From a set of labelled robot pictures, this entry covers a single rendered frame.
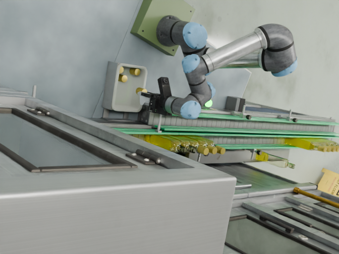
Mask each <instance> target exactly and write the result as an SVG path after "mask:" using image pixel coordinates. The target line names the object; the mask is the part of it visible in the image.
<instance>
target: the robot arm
mask: <svg viewBox="0 0 339 254"><path fill-rule="evenodd" d="M156 36H157V39H158V41H159V42H160V43H161V44H162V45H164V46H168V47H171V46H175V45H180V46H181V49H182V52H183V55H184V58H183V60H182V66H183V71H184V73H185V75H186V78H187V81H188V84H189V87H190V90H191V93H190V94H189V95H187V97H185V98H184V99H183V98H179V97H175V96H172V93H171V88H170V83H169V80H168V77H160V78H159V79H157V80H158V85H159V90H160V94H158V93H153V92H147V93H146V92H142V91H140V92H138V93H137V94H138V95H139V96H140V104H141V105H143V104H144V102H145V101H149V100H150V102H149V106H147V111H149V108H150V110H152V111H149V112H152V113H159V114H162V115H165V116H172V114H174V115H178V116H181V117H183V118H187V119H196V118H197V117H198V116H199V114H200V113H201V107H202V106H203V105H204V104H205V103H207V102H208V101H210V100H211V98H212V97H213V96H214V95H215V93H216V91H215V88H214V87H213V85H212V84H211V83H210V82H208V81H206V78H205V76H207V75H209V74H211V73H212V72H213V71H214V70H216V69H246V68H262V69H263V70H264V71H265V72H271V73H272V75H273V76H275V77H283V76H286V75H288V74H290V73H292V72H293V71H294V70H295V69H296V68H297V65H298V63H297V56H296V51H295V45H294V38H293V35H292V33H291V31H290V30H289V29H288V28H287V27H285V26H283V25H280V24H273V23H272V24H264V25H261V26H259V27H257V28H255V30H254V32H252V33H250V34H248V35H246V36H243V37H241V38H239V39H237V40H235V41H233V42H231V43H228V44H226V45H224V46H222V47H220V48H218V49H216V50H215V49H214V48H212V47H206V43H207V39H208V35H207V31H206V29H205V28H204V27H203V26H202V25H201V24H198V23H195V22H186V21H181V20H180V19H179V18H177V17H176V16H171V15H168V16H165V17H163V18H162V19H161V20H160V21H159V23H158V25H157V28H156ZM155 111H156V112H155Z"/></svg>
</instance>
